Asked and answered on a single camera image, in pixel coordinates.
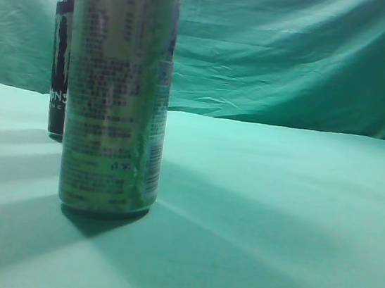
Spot green slim drink can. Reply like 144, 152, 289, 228
59, 0, 182, 215

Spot green table cloth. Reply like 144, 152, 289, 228
0, 84, 385, 288

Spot green backdrop cloth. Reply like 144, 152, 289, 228
0, 0, 385, 139

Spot black Monster energy can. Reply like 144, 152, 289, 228
47, 0, 75, 139

